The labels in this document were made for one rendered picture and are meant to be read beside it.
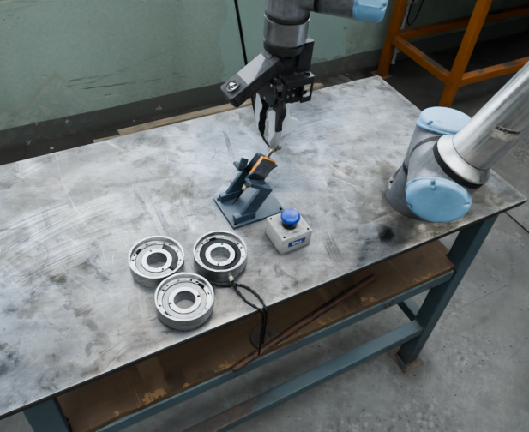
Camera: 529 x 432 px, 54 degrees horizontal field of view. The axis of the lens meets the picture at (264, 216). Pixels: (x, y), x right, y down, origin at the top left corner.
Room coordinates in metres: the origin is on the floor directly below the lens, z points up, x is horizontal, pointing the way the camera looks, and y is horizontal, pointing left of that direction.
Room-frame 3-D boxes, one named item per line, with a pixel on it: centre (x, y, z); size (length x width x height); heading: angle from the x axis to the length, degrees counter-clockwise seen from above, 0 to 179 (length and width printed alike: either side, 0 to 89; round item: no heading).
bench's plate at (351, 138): (0.88, 0.04, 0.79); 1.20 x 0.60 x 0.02; 123
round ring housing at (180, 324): (0.54, 0.13, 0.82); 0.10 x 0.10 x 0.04
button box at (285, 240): (0.74, -0.06, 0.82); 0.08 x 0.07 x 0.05; 123
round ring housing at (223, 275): (0.65, 0.08, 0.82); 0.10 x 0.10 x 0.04
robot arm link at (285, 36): (0.85, 0.00, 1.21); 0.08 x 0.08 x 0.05
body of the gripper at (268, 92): (0.85, -0.01, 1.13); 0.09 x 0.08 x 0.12; 123
